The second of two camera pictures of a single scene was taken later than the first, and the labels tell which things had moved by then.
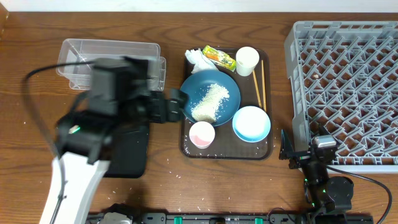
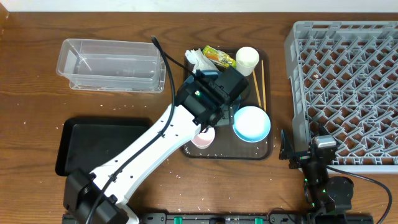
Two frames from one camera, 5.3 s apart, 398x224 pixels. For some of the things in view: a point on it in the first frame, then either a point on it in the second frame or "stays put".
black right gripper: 301,157 stays put
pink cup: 201,134 stays put
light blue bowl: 251,124 stays put
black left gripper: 152,102 to 219,118
